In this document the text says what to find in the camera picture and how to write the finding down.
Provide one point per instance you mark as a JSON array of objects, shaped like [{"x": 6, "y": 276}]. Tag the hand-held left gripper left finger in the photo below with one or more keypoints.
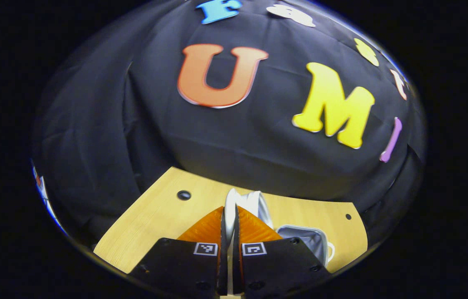
[{"x": 223, "y": 265}]

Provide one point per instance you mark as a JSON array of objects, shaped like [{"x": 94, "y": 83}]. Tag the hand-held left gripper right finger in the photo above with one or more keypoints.
[{"x": 237, "y": 265}]

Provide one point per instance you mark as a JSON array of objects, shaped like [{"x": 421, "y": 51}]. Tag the white suitcase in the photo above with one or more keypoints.
[{"x": 308, "y": 241}]

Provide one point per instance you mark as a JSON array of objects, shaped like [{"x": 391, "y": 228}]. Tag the black table grommet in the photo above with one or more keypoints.
[{"x": 184, "y": 195}]

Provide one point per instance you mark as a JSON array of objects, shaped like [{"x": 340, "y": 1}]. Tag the black backdrop cloth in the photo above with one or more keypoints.
[{"x": 134, "y": 124}]

